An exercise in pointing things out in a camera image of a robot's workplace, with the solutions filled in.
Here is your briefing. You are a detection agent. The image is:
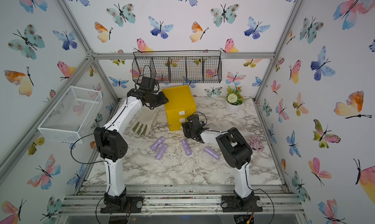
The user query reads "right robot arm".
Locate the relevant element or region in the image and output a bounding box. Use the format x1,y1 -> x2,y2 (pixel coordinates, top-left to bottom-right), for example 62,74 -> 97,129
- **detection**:
182,114 -> 254,200

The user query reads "white mesh wall basket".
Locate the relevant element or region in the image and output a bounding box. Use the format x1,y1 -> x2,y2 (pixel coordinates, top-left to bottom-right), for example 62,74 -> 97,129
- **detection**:
38,86 -> 103,144

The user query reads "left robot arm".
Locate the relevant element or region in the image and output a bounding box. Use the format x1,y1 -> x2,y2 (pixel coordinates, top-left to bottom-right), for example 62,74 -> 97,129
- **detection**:
94,76 -> 169,198

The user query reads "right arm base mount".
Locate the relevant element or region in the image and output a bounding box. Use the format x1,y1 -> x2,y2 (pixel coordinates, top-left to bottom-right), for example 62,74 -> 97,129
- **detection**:
220,192 -> 263,213

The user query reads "pink coral ornament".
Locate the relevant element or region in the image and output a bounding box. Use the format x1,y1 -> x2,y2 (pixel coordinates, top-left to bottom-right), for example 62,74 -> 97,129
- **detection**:
249,136 -> 265,153

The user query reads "yellow drawer cabinet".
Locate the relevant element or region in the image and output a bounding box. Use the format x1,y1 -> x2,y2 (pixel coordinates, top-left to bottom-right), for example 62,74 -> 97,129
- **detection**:
162,85 -> 196,131

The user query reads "black wire wall basket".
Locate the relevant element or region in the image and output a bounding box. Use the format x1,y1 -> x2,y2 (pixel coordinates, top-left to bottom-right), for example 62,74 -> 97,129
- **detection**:
130,50 -> 222,84

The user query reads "white green work glove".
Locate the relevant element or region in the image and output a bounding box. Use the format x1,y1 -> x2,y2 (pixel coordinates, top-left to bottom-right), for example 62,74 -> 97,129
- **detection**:
131,107 -> 160,136

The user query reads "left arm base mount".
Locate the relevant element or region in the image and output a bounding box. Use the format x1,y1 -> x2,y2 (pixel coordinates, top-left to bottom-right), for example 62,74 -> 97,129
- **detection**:
100,190 -> 144,214

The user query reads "potted artificial plant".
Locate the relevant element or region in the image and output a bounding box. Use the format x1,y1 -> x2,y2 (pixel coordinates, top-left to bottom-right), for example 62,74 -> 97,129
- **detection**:
226,86 -> 244,114

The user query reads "purple bag roll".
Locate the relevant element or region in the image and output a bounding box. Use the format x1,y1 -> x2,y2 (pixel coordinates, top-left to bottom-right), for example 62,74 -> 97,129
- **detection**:
155,143 -> 168,160
181,139 -> 192,156
204,146 -> 220,160
150,136 -> 166,151

